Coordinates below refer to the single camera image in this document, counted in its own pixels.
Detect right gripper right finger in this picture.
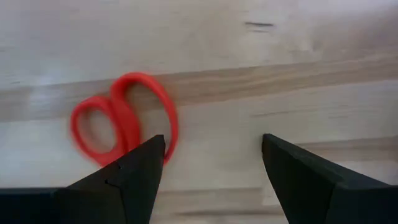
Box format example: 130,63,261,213
262,133,398,224

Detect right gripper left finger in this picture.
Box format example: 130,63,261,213
0,134,165,224

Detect red handled scissors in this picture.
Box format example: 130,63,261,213
68,71,180,168

